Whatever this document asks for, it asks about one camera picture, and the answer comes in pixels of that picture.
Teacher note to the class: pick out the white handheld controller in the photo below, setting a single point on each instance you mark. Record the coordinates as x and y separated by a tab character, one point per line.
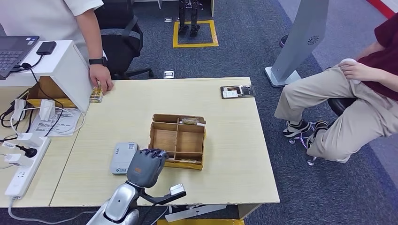
348	60

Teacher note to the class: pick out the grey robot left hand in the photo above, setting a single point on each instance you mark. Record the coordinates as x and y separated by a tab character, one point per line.
146	169

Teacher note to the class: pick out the standing person's left forearm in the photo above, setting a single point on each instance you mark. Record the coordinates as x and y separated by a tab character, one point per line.
90	34

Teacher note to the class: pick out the brown cardboard organizer box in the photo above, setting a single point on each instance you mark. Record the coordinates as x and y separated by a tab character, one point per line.
186	141

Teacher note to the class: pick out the black plug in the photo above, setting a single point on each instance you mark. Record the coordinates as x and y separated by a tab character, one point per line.
30	152

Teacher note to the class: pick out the white desk riser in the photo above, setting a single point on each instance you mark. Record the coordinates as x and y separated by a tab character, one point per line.
53	66

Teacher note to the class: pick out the white power adapter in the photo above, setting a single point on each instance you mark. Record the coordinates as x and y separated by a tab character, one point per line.
18	108
46	110

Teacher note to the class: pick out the small white charger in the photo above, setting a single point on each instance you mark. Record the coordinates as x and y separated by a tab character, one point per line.
12	158

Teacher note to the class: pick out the seated person's left forearm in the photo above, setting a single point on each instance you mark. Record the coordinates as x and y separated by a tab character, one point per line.
387	80

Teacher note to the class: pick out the yellow patterned card stack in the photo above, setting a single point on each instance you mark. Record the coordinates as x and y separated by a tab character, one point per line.
95	97

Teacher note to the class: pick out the black power brick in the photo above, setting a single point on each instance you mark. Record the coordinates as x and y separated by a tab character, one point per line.
46	47

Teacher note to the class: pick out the standing person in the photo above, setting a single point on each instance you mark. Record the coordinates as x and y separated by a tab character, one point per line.
37	15

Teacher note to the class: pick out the seated person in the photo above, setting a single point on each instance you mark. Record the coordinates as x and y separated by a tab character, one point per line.
357	124

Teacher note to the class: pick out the grey card reader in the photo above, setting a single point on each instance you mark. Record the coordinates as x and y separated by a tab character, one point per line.
121	156

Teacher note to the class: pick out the white power strip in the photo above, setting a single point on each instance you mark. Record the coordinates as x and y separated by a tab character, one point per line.
18	183

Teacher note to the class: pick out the chrome stool caster base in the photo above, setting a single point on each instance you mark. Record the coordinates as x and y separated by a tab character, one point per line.
302	140

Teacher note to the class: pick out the black robot legs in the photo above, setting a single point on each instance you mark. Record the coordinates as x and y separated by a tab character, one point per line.
182	18

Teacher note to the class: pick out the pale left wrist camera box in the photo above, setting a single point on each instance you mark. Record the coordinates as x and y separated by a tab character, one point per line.
177	189

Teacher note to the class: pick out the dark grey laptop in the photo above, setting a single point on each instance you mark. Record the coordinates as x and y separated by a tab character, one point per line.
12	53

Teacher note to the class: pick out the yellow floor tape strip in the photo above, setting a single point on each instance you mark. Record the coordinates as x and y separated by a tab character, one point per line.
199	222

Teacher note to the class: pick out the white plug adapter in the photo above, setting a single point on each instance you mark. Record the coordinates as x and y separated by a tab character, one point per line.
28	139

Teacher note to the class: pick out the black wristwatch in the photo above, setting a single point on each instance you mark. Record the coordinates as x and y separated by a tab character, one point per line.
97	61

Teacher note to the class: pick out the cardboard box with yellow tape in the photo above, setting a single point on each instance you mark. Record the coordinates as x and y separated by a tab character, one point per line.
46	90

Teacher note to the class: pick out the printed paper sheet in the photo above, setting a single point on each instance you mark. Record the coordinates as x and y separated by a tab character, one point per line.
67	124

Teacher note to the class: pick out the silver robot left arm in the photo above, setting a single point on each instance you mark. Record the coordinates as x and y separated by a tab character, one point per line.
119	202

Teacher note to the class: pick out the white bracket under table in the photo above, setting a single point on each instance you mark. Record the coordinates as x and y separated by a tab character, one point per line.
199	212

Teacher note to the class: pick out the grey kiosk stand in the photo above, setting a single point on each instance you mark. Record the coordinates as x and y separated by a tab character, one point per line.
301	34

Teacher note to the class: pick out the seated person's left hand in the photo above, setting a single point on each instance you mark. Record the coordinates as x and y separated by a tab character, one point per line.
357	70

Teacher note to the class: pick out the yellow floor tape square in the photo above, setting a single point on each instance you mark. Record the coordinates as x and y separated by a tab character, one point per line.
196	44

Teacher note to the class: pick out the black office chair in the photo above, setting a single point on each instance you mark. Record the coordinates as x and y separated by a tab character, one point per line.
124	43

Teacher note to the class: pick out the black stool seat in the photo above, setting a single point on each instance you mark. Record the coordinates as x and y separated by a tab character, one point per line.
340	105

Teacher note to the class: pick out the small metal floor plate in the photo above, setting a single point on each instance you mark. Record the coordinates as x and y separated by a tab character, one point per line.
169	74
168	19

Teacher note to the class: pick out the black and white sneaker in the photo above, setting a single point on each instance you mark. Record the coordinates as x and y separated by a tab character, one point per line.
295	129
320	126

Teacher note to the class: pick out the standing person's left hand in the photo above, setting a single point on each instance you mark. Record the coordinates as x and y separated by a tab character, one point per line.
102	77

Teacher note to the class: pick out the patterned room key card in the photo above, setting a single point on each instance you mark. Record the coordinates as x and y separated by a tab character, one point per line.
190	121
188	161

